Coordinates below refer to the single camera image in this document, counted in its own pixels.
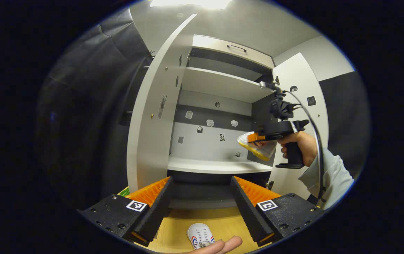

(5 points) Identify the white cabinet drawer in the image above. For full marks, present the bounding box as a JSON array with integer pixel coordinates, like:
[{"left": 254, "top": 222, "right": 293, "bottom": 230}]
[{"left": 191, "top": 34, "right": 276, "bottom": 70}]

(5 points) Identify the ceiling light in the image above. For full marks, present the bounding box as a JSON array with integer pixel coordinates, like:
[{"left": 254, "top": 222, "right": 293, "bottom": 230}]
[{"left": 149, "top": 0, "right": 232, "bottom": 10}]

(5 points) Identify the black cable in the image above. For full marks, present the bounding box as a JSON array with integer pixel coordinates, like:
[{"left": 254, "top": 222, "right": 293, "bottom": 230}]
[{"left": 282, "top": 90, "right": 326, "bottom": 206}]

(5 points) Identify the white shoe cabinet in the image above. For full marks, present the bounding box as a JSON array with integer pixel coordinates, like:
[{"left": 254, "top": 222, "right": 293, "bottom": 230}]
[{"left": 126, "top": 14, "right": 329, "bottom": 209}]

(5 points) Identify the white canvas shoe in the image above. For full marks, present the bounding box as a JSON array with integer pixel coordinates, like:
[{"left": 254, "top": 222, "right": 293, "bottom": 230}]
[
  {"left": 237, "top": 132, "right": 278, "bottom": 162},
  {"left": 187, "top": 223, "right": 215, "bottom": 250}
]

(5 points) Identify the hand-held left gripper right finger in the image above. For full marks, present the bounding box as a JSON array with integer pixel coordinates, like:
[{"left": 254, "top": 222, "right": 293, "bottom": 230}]
[{"left": 230, "top": 176, "right": 326, "bottom": 247}]

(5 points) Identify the white cabinet door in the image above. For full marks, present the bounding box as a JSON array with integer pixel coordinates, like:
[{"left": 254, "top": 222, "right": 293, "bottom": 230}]
[
  {"left": 268, "top": 52, "right": 329, "bottom": 201},
  {"left": 126, "top": 14, "right": 197, "bottom": 193}
]

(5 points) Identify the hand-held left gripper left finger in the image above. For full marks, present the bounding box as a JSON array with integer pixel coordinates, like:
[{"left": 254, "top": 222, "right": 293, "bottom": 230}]
[{"left": 78, "top": 176, "right": 174, "bottom": 247}]

